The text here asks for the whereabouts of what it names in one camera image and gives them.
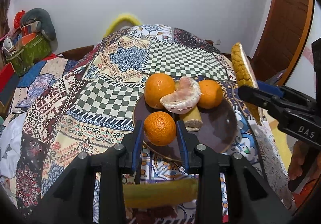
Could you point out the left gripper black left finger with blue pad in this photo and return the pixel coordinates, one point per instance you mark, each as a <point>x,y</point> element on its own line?
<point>70,198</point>

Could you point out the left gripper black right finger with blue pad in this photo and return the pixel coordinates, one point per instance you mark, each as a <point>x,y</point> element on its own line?
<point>250,198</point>

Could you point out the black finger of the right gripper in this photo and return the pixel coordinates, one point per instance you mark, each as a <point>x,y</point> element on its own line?
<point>268,98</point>

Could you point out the peeled pomelo segment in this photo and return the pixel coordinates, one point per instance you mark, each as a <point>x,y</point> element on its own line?
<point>184,98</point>

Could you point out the person's hand at right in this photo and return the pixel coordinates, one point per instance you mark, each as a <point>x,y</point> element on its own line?
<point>304,166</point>

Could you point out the small orange on plate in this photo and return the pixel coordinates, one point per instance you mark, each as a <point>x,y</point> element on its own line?
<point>211,94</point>

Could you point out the dark brown round plate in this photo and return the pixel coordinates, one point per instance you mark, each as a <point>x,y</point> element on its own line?
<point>216,128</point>

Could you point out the brown wooden door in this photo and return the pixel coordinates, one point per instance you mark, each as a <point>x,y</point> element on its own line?
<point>284,36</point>

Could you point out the patchwork patterned tablecloth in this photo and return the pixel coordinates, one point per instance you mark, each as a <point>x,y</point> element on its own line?
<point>89,105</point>

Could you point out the large orange on plate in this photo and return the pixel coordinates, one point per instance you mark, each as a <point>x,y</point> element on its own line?
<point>157,86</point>

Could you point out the red box at left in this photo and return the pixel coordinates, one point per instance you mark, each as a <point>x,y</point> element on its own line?
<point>5,75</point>

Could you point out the green patterned storage box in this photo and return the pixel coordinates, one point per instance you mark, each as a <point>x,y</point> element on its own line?
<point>34,51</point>

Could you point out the yellow fuzzy chair back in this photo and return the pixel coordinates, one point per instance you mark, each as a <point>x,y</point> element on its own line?
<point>122,19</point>

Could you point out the grey green plush cushion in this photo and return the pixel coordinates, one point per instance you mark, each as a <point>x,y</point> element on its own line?
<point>38,20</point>

